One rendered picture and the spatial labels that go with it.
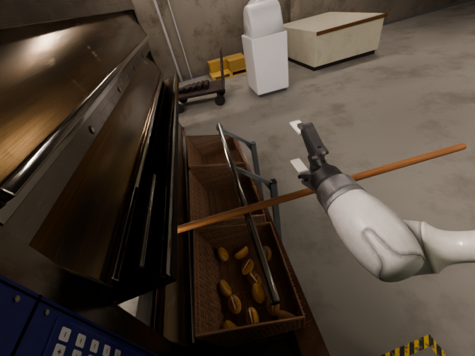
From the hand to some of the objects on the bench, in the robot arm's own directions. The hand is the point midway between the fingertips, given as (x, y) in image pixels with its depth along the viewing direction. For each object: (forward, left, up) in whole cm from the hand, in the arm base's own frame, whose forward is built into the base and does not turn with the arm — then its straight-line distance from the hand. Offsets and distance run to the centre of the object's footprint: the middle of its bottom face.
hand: (295, 143), depth 66 cm
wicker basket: (+127, +20, -91) cm, 157 cm away
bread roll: (-2, +38, -89) cm, 97 cm away
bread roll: (-1, +26, -89) cm, 93 cm away
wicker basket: (+7, +28, -91) cm, 95 cm away
